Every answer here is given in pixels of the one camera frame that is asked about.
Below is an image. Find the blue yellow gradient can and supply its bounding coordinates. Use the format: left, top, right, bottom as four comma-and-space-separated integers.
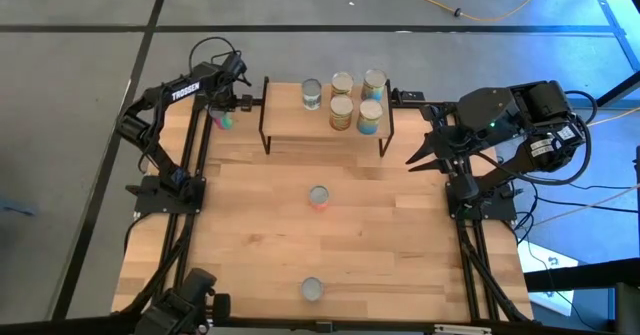
356, 98, 385, 136
361, 68, 389, 102

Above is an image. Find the grey rig post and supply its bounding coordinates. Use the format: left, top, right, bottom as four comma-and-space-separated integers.
613, 282, 640, 335

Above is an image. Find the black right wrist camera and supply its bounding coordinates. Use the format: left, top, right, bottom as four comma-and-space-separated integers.
452, 172, 481, 204

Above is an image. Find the long black rig beam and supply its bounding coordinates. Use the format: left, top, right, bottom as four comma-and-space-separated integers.
0, 312, 640, 335

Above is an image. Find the white paper sheet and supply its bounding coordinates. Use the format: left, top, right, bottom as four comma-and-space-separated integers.
517, 239, 580, 317

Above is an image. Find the black floor cable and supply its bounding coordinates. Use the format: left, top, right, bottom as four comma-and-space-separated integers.
535, 195, 640, 214

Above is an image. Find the wooden shelf black frame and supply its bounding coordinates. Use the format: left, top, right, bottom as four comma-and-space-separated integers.
258, 76, 396, 159

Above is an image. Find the tan can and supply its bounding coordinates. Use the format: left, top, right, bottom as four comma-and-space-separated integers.
330, 70, 355, 99

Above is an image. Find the yellow black beans can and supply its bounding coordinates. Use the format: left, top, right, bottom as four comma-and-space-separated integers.
300, 276, 325, 303

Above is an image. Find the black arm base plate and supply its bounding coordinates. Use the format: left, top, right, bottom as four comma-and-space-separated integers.
444, 180, 519, 222
125, 173, 207, 215

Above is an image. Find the pink green label can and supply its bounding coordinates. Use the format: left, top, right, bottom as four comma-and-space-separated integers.
211, 108, 235, 131

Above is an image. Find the grey label can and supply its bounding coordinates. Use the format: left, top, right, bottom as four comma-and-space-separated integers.
301, 77, 324, 112

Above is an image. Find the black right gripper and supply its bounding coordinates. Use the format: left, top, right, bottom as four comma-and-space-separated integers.
405, 124, 471, 174

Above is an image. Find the black aluminium table frame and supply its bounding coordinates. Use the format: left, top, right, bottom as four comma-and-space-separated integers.
112, 94, 535, 325

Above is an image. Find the red orange label can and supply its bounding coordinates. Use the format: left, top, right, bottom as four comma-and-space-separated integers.
308, 184, 331, 212

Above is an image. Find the silver mounting bracket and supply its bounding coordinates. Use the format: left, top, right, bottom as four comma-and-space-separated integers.
433, 323, 492, 335

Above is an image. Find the blue floor tape piece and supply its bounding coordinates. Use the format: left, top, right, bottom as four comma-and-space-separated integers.
0, 197, 40, 217

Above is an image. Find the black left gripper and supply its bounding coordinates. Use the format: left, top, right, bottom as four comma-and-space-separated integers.
199, 62, 254, 113

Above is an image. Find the beige floor cable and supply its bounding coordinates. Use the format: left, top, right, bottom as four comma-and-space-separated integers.
532, 183, 640, 228

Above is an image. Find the yellow cable with plug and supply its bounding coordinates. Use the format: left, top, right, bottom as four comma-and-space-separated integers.
584, 105, 640, 129

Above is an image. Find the orange green beans can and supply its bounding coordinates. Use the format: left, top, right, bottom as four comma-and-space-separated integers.
328, 94, 355, 132

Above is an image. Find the black frame bracket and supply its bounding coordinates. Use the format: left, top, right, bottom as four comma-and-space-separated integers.
391, 87, 426, 107

